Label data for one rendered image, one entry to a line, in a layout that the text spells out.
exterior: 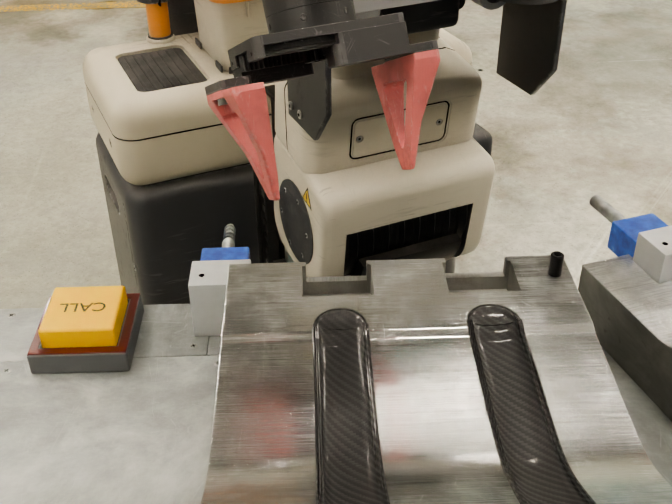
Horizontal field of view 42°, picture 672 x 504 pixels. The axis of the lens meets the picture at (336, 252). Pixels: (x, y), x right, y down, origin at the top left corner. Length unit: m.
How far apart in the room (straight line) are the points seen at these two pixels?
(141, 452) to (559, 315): 0.32
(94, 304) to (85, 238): 1.69
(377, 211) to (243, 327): 0.39
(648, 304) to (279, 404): 0.31
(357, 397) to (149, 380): 0.21
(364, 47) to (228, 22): 0.65
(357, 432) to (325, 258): 0.46
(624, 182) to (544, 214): 0.32
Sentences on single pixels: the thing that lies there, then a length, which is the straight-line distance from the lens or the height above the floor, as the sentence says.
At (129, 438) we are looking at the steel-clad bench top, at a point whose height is 0.80.
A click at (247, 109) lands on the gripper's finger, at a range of 0.53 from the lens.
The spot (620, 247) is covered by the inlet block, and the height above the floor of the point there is 0.85.
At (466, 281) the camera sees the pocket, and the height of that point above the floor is 0.87.
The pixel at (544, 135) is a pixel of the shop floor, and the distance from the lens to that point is 2.93.
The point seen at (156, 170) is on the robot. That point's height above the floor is 0.72.
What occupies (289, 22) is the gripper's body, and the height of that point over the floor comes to 1.09.
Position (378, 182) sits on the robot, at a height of 0.80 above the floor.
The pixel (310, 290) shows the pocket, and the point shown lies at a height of 0.87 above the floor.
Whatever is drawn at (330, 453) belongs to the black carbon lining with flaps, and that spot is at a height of 0.88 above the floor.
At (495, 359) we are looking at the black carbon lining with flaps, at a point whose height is 0.88.
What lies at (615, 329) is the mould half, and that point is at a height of 0.83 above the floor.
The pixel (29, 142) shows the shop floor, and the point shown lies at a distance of 3.00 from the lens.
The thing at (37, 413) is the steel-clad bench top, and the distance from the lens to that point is 0.72.
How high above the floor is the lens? 1.27
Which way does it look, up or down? 34 degrees down
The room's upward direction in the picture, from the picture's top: 1 degrees counter-clockwise
